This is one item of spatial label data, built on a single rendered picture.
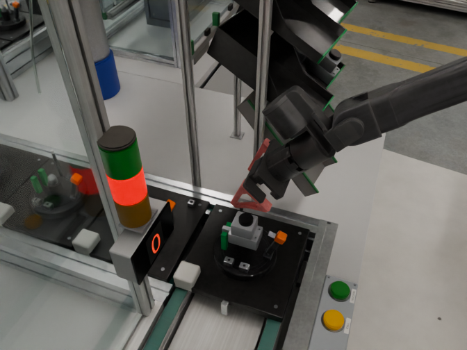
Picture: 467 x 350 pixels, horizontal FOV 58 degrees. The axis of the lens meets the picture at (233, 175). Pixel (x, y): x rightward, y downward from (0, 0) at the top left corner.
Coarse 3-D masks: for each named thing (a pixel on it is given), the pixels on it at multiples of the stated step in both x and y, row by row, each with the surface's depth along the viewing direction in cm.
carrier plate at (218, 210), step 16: (224, 208) 105; (208, 224) 101; (224, 224) 101; (272, 224) 101; (288, 224) 101; (208, 240) 98; (288, 240) 98; (304, 240) 98; (192, 256) 95; (208, 256) 95; (288, 256) 95; (208, 272) 92; (272, 272) 92; (288, 272) 92; (192, 288) 89; (208, 288) 89; (224, 288) 89; (240, 288) 89; (256, 288) 89; (272, 288) 89; (288, 288) 89; (240, 304) 86; (256, 304) 86; (272, 304) 86
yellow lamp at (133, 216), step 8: (144, 200) 61; (120, 208) 61; (128, 208) 60; (136, 208) 61; (144, 208) 62; (120, 216) 62; (128, 216) 61; (136, 216) 62; (144, 216) 63; (128, 224) 63; (136, 224) 63; (144, 224) 64
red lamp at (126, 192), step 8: (136, 176) 57; (144, 176) 60; (112, 184) 57; (120, 184) 57; (128, 184) 57; (136, 184) 58; (144, 184) 60; (112, 192) 59; (120, 192) 58; (128, 192) 58; (136, 192) 59; (144, 192) 60; (120, 200) 59; (128, 200) 59; (136, 200) 60
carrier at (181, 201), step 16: (160, 192) 109; (176, 192) 109; (176, 208) 105; (192, 208) 105; (208, 208) 107; (176, 224) 101; (192, 224) 101; (176, 240) 98; (160, 256) 95; (176, 256) 95; (160, 272) 92
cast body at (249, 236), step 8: (240, 216) 87; (248, 216) 87; (256, 216) 88; (232, 224) 86; (240, 224) 86; (248, 224) 86; (256, 224) 89; (232, 232) 87; (240, 232) 86; (248, 232) 86; (256, 232) 89; (232, 240) 89; (240, 240) 88; (248, 240) 87; (256, 240) 87; (248, 248) 89; (256, 248) 89
